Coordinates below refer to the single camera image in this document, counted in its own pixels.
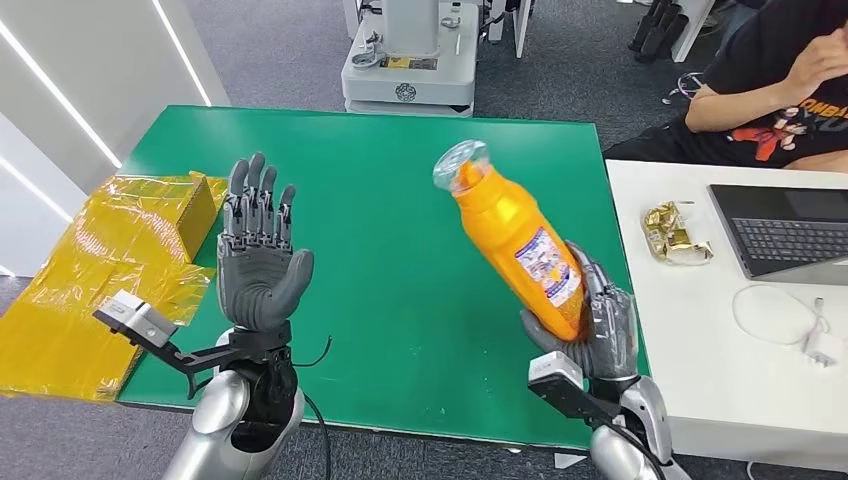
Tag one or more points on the person's hand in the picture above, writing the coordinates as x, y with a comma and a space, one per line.
818, 63

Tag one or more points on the yellow plastic sheet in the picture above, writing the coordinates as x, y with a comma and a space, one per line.
60, 331

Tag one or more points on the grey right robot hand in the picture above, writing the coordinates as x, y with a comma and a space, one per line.
613, 331

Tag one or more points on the yellow wrapped box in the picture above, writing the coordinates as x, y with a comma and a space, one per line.
142, 215

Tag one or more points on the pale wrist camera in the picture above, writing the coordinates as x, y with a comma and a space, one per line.
555, 371
136, 316

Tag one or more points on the white background desk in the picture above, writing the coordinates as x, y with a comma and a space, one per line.
692, 26

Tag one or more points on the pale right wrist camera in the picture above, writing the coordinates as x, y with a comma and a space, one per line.
555, 371

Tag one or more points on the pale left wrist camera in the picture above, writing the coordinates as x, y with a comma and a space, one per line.
136, 316

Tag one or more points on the white paper scrap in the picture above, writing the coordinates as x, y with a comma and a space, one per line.
568, 460

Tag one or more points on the dark grey laptop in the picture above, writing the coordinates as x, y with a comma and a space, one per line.
782, 232

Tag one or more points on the person's forearm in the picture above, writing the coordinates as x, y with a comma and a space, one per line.
735, 109

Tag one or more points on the crumpled gold wrapper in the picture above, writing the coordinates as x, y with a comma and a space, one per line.
669, 232

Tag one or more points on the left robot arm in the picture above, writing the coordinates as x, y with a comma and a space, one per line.
218, 414

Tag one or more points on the seated person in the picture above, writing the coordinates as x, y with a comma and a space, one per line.
762, 60

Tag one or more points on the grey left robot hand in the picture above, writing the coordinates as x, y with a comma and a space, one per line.
258, 278

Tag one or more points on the white wheeled robot body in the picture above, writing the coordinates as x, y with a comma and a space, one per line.
411, 79

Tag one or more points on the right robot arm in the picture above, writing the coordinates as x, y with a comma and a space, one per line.
639, 424

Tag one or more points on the orange bottle with clear cap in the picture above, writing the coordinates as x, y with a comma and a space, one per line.
503, 218

